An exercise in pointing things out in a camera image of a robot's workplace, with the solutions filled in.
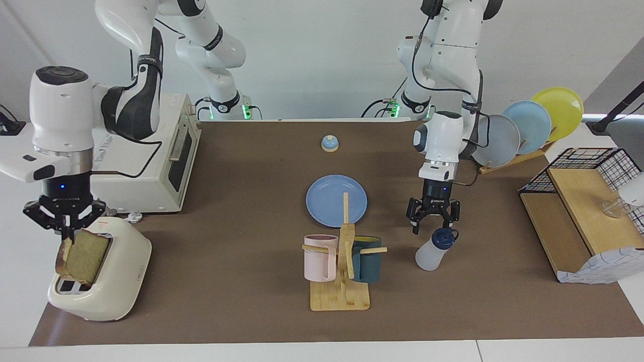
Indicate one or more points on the grey round plate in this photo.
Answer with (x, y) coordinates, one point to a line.
(498, 143)

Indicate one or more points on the slice of toast bread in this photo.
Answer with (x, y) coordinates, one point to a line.
(88, 256)

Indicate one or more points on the wooden mug rack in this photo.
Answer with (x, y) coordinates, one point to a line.
(339, 299)

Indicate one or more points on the small blue call bell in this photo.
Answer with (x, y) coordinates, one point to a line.
(329, 146)

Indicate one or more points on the black camera stand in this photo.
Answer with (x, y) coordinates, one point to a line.
(601, 125)

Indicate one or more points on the clear drinking glass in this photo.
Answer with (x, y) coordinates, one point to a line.
(613, 208)

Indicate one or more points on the white toaster oven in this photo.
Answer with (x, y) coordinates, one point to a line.
(151, 186)

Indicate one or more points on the black stand base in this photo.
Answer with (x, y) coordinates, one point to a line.
(10, 128)

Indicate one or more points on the white checked cloth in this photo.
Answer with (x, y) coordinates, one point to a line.
(604, 269)

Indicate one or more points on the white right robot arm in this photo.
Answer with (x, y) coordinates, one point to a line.
(60, 115)

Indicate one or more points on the light blue round plate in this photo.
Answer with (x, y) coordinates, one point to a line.
(533, 125)

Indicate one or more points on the white rounded container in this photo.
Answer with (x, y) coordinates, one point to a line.
(635, 191)

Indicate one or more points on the white blue-capped seasoning bottle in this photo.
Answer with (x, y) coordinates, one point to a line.
(431, 254)

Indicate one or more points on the yellow round plate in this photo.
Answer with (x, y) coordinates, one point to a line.
(563, 108)

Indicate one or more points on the cream two-slot toaster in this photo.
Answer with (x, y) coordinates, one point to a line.
(121, 281)

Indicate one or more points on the brown table mat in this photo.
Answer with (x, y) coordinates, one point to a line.
(241, 251)

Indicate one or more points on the wooden dish rack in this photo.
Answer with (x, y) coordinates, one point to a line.
(508, 163)

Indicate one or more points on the dark teal mug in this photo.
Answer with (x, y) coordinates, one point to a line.
(367, 266)

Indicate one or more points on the pink ribbed mug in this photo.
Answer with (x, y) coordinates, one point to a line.
(317, 264)

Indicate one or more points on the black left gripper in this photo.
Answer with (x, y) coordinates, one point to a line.
(437, 193)

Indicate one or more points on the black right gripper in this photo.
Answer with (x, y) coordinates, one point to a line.
(65, 193)

